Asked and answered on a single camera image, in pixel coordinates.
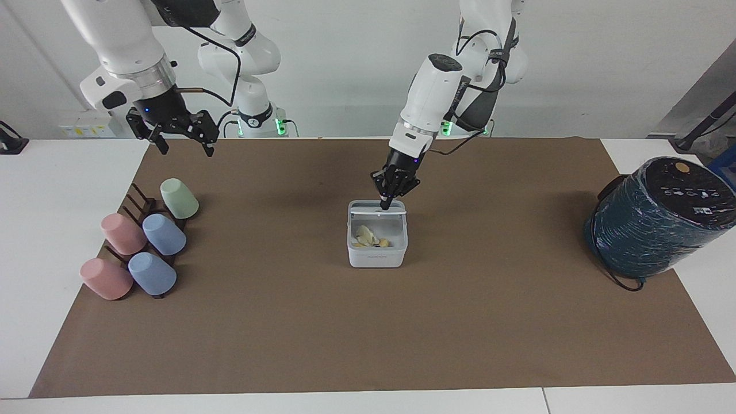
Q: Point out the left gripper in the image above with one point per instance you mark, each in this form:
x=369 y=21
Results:
x=403 y=162

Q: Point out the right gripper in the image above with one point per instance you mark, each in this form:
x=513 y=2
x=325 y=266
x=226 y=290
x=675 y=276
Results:
x=164 y=109

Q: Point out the white square trash can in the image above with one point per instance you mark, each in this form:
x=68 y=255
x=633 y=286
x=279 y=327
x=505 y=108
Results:
x=376 y=257

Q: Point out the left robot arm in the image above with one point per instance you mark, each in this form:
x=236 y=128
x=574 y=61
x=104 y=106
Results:
x=437 y=86

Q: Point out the yellow food scraps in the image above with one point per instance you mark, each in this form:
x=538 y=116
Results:
x=366 y=236

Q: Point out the green cup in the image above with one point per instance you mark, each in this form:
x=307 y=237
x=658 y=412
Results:
x=179 y=199

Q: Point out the dark wooden cup rack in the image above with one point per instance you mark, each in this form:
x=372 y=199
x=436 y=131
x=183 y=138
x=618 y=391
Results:
x=144 y=202

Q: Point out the white power strip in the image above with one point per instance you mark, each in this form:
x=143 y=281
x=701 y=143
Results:
x=86 y=127

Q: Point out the blue cup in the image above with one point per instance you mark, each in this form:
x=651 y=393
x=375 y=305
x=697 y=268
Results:
x=152 y=274
x=164 y=234

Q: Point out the pink cup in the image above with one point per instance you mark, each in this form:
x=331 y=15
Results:
x=106 y=279
x=122 y=234

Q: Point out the black stand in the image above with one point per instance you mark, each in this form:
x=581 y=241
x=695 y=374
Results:
x=11 y=144
x=704 y=123

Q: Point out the dark blue wrapped appliance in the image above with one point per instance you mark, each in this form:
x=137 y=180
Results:
x=650 y=230

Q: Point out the blue box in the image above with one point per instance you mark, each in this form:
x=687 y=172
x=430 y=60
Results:
x=725 y=167

